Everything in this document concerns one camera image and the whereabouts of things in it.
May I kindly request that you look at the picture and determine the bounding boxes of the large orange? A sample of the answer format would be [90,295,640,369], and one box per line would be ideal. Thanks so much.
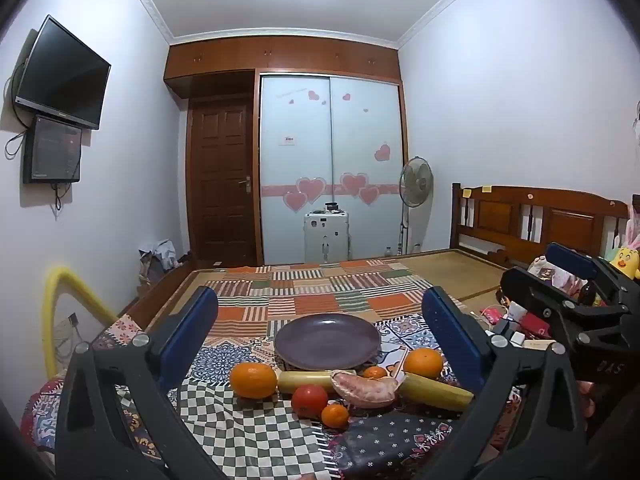
[229,362,278,400]
[404,348,444,379]

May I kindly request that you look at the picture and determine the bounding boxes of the red tomato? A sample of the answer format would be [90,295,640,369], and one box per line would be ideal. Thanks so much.
[291,384,329,419]

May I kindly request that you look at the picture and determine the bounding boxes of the yellow plush toy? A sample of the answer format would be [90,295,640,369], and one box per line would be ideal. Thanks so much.
[610,237,640,280]

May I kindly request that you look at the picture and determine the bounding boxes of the wooden bed headboard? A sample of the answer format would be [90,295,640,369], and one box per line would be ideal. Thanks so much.
[450,183,628,268]

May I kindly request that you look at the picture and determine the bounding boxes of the yellow foam tube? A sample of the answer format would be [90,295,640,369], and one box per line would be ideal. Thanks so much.
[40,265,121,380]

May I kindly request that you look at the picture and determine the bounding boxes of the standing electric fan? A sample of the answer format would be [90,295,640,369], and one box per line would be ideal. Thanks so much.
[397,156,433,256]

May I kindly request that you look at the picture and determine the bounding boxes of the small tangerine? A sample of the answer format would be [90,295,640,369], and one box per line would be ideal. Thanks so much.
[361,366,388,379]
[320,403,349,430]

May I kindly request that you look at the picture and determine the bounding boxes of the patchwork bed quilt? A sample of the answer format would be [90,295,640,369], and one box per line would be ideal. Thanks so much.
[19,251,516,480]

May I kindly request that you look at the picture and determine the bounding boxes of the dark purple plate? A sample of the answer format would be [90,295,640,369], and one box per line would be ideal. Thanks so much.
[273,313,381,370]

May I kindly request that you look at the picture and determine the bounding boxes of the white box appliance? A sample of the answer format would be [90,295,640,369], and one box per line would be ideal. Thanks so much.
[303,202,349,264]

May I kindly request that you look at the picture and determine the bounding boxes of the sliding wardrobe with hearts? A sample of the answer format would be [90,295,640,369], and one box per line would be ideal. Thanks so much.
[259,75,404,264]

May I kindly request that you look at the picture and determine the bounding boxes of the brown wooden door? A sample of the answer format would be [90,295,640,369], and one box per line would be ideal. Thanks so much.
[186,93,257,266]

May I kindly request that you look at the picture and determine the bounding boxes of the wooden overhead cabinet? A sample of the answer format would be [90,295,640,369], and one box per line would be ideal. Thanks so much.
[164,36,401,99]

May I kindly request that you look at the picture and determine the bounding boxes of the small black wall monitor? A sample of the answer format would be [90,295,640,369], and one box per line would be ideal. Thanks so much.
[22,115,82,184]

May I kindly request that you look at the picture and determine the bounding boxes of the black wall television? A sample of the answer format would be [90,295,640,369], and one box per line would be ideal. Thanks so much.
[14,15,111,130]

